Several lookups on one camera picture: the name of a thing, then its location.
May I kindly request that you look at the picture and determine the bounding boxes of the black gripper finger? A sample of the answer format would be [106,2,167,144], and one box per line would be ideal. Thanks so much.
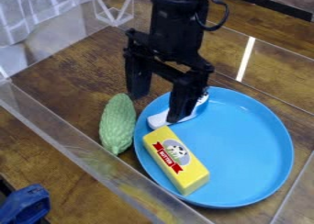
[124,53,152,99]
[167,73,208,123]

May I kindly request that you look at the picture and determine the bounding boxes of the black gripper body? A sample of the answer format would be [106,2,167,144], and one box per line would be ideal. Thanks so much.
[124,0,213,82]

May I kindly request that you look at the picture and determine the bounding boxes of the yellow butter brick toy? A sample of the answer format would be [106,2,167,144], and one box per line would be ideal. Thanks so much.
[141,126,209,196]

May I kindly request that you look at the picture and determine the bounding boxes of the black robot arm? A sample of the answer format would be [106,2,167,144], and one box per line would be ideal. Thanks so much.
[124,0,215,123]

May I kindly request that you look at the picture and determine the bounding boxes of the blue round tray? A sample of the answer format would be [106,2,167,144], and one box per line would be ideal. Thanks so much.
[132,85,295,209]

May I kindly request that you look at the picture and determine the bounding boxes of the green bitter gourd toy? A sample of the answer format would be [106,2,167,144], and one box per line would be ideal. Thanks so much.
[98,94,136,155]

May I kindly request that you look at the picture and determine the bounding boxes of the grey checked cloth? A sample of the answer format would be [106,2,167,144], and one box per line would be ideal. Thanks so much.
[0,0,90,48]

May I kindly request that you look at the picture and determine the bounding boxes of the blue clamp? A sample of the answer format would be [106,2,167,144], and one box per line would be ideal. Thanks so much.
[0,184,50,224]

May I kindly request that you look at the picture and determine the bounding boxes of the clear acrylic corner bracket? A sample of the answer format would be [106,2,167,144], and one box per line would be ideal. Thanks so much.
[93,0,133,28]

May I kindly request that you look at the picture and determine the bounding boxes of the black cable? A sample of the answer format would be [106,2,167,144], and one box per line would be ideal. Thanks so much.
[193,0,231,32]

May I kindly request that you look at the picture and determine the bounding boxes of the clear acrylic enclosure wall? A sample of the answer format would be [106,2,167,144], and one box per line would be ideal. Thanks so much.
[0,0,314,224]

